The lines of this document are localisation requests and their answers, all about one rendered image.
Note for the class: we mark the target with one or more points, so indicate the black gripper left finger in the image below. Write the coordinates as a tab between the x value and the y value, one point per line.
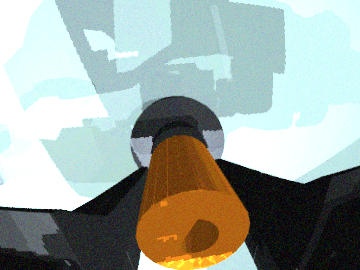
99	235

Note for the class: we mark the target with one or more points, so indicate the orange knob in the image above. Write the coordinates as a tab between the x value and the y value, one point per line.
190	217

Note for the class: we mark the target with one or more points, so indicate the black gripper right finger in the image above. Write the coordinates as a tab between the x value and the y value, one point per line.
287	217

